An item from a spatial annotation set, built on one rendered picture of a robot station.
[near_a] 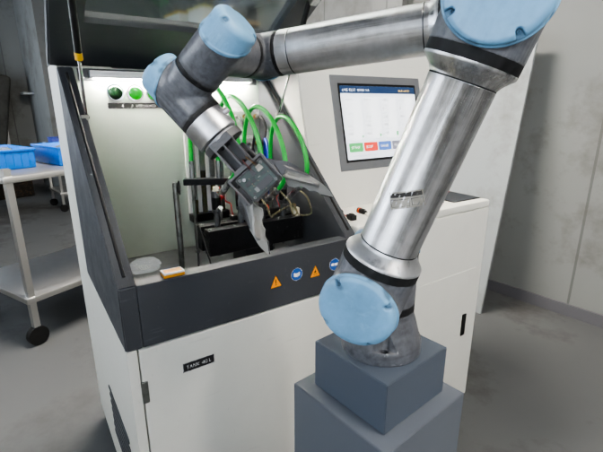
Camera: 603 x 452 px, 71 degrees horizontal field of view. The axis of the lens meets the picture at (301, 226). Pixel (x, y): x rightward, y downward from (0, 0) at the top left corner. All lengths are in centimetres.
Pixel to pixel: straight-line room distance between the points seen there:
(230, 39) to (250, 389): 96
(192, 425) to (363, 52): 101
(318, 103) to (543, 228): 208
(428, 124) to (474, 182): 250
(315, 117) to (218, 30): 90
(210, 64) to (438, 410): 72
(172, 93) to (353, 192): 100
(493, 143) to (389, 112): 135
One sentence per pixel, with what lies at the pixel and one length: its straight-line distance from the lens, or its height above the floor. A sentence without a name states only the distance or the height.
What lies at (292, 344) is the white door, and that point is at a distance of 131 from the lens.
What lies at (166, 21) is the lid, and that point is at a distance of 141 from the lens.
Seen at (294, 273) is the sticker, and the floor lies 88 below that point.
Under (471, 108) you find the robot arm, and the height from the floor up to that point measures 134.
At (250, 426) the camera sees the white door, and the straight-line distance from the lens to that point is 138.
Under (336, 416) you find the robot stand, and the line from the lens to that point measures 84.
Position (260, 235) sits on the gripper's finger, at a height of 113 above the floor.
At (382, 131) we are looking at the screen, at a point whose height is 124.
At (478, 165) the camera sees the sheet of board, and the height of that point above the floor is 95.
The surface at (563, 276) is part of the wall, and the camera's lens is 326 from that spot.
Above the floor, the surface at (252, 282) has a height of 89.
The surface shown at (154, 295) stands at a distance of 105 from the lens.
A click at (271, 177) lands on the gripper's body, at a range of 66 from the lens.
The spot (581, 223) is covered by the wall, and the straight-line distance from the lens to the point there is 315.
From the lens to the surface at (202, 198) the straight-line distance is 158.
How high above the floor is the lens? 135
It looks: 16 degrees down
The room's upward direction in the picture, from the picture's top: straight up
